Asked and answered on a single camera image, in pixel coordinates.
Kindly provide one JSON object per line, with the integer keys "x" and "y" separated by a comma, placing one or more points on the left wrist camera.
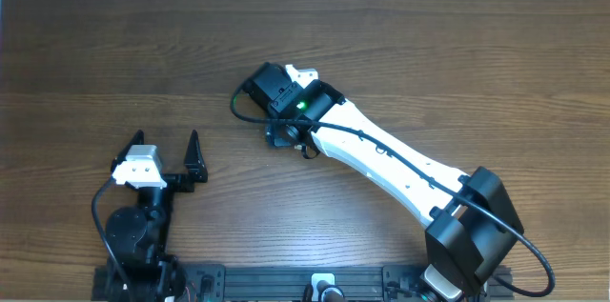
{"x": 140, "y": 166}

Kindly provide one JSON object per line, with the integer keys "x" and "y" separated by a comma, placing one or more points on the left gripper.
{"x": 178, "y": 182}

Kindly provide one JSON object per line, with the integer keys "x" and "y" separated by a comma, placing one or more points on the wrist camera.
{"x": 305, "y": 74}
{"x": 140, "y": 166}

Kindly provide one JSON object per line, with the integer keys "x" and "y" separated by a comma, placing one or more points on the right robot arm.
{"x": 372, "y": 164}

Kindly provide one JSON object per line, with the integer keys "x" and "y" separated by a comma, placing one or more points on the mounting rail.
{"x": 276, "y": 283}

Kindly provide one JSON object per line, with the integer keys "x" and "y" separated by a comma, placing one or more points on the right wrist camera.
{"x": 305, "y": 74}

